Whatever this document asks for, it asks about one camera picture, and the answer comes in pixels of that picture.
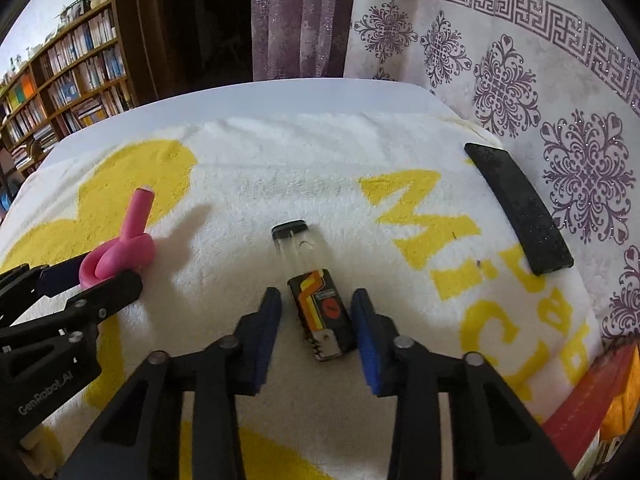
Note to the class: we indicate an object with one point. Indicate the purple banded sheer curtain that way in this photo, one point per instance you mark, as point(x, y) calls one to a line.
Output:
point(300, 20)

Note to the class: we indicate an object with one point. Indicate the pink foam hair curler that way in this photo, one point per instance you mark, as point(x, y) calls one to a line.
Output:
point(120, 255)

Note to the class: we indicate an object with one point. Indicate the black smartphone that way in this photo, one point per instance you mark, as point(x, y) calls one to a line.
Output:
point(520, 210)

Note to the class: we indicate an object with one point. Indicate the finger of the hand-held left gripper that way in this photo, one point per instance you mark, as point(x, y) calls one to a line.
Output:
point(60, 277)
point(115, 292)

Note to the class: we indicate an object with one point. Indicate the wooden bookshelf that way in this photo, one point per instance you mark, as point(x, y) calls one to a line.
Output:
point(127, 45)

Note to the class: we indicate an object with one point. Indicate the rows of shelved books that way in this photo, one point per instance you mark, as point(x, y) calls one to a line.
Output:
point(90, 40)

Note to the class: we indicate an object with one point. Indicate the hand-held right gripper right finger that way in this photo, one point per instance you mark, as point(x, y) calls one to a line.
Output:
point(362, 345)

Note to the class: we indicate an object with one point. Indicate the person's left hand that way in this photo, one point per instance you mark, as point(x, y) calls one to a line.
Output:
point(42, 452)

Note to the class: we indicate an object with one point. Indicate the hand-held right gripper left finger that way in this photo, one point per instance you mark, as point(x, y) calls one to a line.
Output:
point(267, 345)

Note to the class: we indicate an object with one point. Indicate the orange black lighter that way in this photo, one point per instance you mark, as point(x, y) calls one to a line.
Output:
point(320, 305)

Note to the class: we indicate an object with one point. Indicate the white yellow printed towel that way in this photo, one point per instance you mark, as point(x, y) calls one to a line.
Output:
point(280, 170)

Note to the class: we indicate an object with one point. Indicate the white purple patterned curtain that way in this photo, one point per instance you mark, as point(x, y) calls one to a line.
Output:
point(500, 35)

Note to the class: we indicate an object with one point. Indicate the pink cardboard box container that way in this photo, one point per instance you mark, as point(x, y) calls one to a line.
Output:
point(585, 395)

